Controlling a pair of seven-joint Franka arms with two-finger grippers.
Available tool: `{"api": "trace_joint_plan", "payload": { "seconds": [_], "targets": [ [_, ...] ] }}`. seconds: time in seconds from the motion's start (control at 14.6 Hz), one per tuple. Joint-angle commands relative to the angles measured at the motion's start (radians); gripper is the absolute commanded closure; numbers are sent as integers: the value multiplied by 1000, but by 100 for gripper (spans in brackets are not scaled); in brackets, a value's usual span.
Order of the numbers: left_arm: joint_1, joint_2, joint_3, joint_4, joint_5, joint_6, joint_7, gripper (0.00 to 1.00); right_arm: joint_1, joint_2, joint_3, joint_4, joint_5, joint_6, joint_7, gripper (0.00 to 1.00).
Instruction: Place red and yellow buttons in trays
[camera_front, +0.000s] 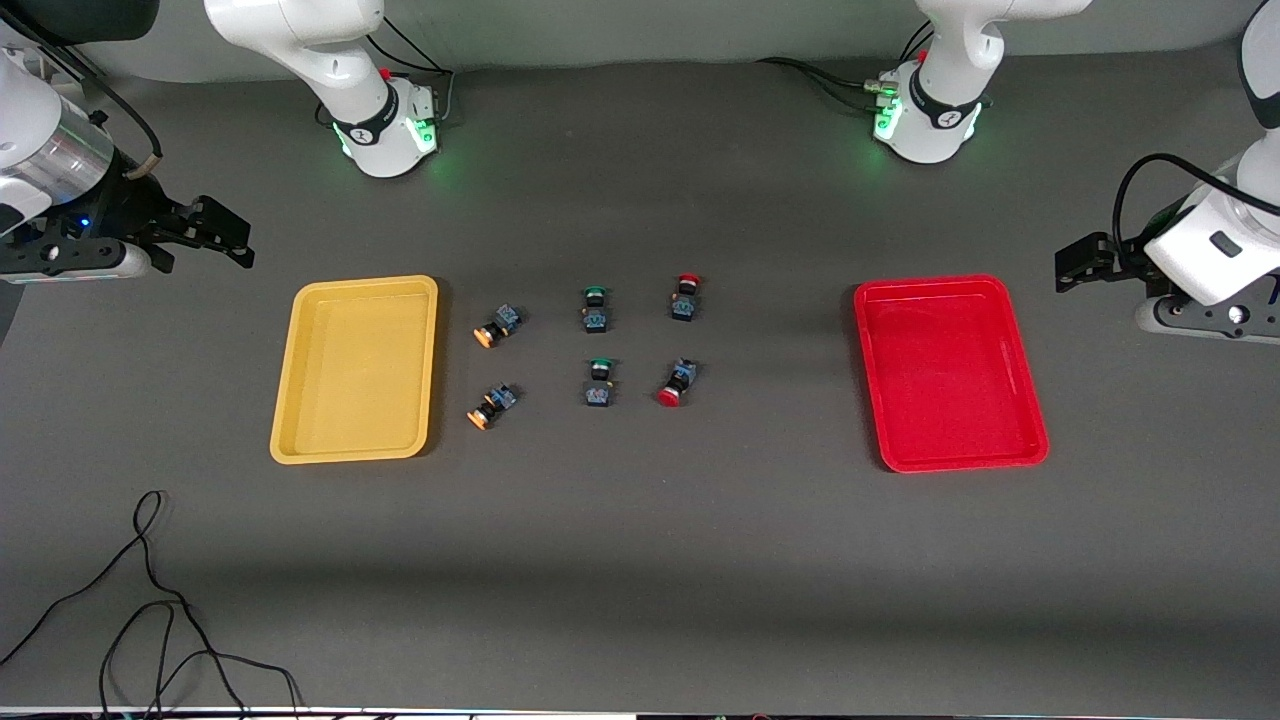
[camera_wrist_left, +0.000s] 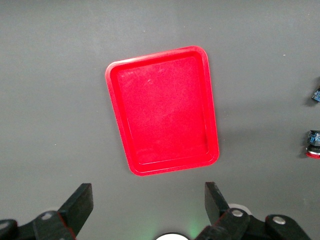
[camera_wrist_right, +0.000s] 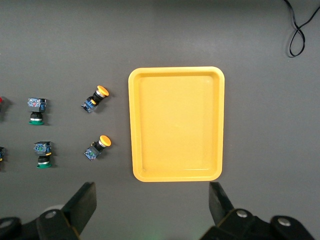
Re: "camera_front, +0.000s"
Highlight black left arm base cables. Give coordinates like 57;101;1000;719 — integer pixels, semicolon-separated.
755;20;936;113

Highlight yellow push button switch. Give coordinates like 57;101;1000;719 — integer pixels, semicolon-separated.
473;303;526;350
466;383;520;432

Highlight red plastic tray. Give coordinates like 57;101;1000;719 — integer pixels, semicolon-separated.
853;274;1050;473

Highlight black arm base cables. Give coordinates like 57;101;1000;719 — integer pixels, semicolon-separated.
755;20;936;113
315;15;459;131

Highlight black right arm wrist cable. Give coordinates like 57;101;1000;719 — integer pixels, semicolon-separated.
0;10;164;183

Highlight black right arm base cables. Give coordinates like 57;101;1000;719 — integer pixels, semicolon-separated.
315;15;459;131

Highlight yellow plastic tray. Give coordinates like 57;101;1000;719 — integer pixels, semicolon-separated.
269;275;440;466

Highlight thin black looped cable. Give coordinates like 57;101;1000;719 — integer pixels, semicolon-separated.
0;489;249;720

